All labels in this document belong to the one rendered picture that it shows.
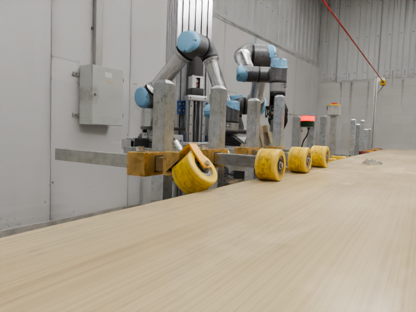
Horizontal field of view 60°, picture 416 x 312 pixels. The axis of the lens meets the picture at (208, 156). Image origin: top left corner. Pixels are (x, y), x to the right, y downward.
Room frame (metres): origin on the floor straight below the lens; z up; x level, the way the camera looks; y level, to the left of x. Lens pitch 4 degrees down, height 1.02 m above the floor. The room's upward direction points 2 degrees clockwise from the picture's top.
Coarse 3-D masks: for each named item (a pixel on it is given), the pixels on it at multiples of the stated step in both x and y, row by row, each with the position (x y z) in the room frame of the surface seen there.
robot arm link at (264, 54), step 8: (256, 48) 2.06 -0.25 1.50; (264, 48) 2.06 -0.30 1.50; (272, 48) 2.07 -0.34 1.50; (256, 56) 2.06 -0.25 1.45; (264, 56) 2.06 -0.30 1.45; (272, 56) 2.06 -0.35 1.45; (256, 64) 2.11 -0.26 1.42; (264, 64) 2.10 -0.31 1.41; (256, 88) 2.26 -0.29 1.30; (264, 88) 2.30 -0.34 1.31; (248, 96) 2.38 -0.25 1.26; (256, 96) 2.31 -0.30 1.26; (264, 104) 2.39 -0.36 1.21
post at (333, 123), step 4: (332, 116) 2.32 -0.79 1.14; (336, 116) 2.32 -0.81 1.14; (332, 120) 2.32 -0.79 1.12; (336, 120) 2.32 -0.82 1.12; (332, 124) 2.32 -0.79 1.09; (336, 124) 2.33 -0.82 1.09; (332, 128) 2.32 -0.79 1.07; (336, 128) 2.33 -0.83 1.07; (332, 132) 2.32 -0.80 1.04; (332, 136) 2.31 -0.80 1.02; (332, 140) 2.31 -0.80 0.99; (332, 144) 2.31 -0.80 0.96; (332, 148) 2.31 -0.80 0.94; (332, 152) 2.31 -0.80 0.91
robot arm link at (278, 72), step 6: (276, 60) 1.63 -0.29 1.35; (282, 60) 1.63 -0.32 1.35; (276, 66) 1.63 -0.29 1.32; (282, 66) 1.63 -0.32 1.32; (270, 72) 1.67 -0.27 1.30; (276, 72) 1.63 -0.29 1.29; (282, 72) 1.63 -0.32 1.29; (270, 78) 1.66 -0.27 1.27; (276, 78) 1.63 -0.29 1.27; (282, 78) 1.63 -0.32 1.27
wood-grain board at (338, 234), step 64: (256, 192) 0.71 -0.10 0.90; (320, 192) 0.74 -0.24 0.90; (384, 192) 0.77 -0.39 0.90; (0, 256) 0.31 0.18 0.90; (64, 256) 0.32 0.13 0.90; (128, 256) 0.32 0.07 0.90; (192, 256) 0.33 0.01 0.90; (256, 256) 0.34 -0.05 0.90; (320, 256) 0.34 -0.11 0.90; (384, 256) 0.35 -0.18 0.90
